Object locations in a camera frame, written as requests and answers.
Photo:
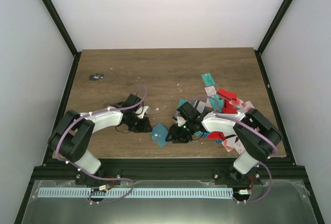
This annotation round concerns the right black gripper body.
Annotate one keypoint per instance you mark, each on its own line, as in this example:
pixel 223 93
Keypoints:
pixel 184 134

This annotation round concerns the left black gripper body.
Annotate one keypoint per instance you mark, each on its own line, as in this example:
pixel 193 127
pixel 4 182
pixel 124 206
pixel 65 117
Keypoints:
pixel 135 126

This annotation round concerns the blue leather card holder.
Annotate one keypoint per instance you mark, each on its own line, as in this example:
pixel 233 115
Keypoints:
pixel 159 134

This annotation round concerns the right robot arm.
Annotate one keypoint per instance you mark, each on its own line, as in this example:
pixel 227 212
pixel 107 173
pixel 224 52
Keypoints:
pixel 256 133

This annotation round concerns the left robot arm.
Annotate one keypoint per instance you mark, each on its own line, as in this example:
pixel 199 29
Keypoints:
pixel 72 135

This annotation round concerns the white card with red pattern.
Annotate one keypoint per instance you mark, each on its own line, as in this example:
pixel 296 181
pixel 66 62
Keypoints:
pixel 210 90

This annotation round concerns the small black card far left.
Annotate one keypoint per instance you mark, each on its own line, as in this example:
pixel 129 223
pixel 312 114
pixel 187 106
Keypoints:
pixel 96 77

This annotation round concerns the teal card top right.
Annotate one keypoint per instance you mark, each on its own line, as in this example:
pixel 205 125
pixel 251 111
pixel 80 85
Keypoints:
pixel 208 79

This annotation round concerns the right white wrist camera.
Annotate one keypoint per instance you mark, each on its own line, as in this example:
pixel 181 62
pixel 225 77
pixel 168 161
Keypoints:
pixel 179 121

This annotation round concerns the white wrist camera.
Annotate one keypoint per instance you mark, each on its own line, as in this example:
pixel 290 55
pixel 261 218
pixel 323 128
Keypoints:
pixel 141 111
pixel 179 121

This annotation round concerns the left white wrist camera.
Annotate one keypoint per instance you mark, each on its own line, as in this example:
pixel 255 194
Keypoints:
pixel 141 111

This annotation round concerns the light blue slotted cable duct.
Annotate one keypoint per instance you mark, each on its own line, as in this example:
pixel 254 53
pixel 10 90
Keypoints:
pixel 153 193

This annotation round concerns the black aluminium frame rail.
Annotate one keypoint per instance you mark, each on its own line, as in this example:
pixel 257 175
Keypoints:
pixel 166 168

